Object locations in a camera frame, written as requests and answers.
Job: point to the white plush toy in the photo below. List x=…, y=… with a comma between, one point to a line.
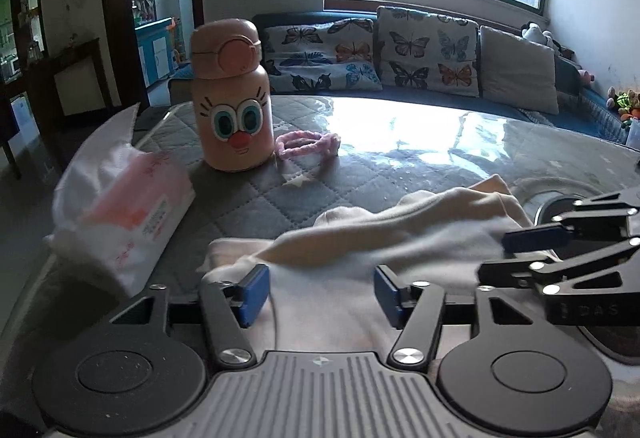
x=532, y=32

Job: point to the dark wooden cabinet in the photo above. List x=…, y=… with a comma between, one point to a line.
x=61, y=132

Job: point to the pink cartoon water bottle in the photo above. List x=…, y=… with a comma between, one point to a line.
x=231, y=95

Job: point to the white pink tissue pack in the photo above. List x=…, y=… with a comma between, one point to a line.
x=116, y=207

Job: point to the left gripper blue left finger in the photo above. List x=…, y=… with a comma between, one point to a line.
x=228, y=309

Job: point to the pink fluffy hair band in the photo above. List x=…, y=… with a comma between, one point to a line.
x=301, y=143

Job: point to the middle butterfly cushion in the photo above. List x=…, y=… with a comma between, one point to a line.
x=425, y=51

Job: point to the green orange plush toys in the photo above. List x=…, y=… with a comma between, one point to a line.
x=625, y=104

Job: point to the left butterfly cushion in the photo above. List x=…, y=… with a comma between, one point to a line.
x=334, y=56

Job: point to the plain beige cushion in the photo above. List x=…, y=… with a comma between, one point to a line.
x=517, y=72

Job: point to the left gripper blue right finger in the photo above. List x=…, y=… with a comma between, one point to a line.
x=415, y=310

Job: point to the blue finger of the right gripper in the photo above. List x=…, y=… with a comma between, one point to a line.
x=505, y=272
x=542, y=237

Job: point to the butterfly cushion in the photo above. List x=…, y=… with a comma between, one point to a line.
x=425, y=51
x=334, y=56

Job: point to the cream knit garment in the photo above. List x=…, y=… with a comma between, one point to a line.
x=321, y=277

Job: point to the grey quilted star table cover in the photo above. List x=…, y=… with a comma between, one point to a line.
x=389, y=149

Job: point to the translucent storage box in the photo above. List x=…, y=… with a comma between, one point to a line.
x=633, y=137

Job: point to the blue sofa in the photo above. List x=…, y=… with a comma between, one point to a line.
x=580, y=109

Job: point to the blue cabinet in doorway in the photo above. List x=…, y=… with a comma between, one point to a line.
x=156, y=50

